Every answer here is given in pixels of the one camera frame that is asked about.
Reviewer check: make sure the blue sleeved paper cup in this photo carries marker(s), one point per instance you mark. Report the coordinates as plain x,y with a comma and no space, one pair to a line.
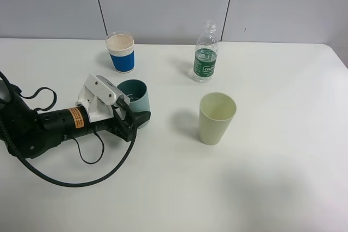
120,46

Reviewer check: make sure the teal plastic cup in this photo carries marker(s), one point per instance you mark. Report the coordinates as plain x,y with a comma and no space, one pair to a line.
137,93

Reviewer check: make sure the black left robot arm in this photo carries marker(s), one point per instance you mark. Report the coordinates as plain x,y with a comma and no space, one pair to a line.
33,133

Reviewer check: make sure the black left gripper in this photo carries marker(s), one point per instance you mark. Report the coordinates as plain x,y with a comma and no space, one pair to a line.
125,129

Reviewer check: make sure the pale yellow plastic cup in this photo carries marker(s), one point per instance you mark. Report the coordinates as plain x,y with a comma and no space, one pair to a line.
216,112

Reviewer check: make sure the clear green-label water bottle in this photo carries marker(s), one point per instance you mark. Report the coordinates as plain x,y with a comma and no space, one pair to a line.
206,52

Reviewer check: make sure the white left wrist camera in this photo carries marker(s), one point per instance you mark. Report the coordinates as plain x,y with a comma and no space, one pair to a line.
98,96

